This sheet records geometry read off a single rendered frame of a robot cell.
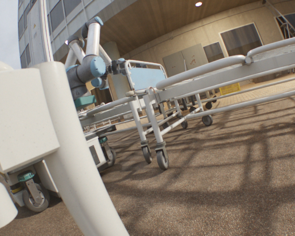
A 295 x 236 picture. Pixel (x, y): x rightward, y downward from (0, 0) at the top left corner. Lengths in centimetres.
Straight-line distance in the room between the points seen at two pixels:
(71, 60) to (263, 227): 187
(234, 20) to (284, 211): 744
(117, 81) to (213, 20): 488
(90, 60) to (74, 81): 20
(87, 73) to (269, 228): 127
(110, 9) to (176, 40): 358
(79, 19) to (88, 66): 612
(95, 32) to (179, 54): 630
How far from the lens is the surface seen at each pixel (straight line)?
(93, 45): 139
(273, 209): 57
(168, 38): 795
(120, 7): 529
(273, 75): 623
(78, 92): 126
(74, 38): 170
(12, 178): 117
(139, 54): 849
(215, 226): 55
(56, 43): 849
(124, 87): 639
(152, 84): 153
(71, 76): 130
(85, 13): 696
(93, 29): 156
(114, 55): 672
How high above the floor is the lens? 40
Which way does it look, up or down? 5 degrees down
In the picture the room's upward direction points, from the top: 18 degrees counter-clockwise
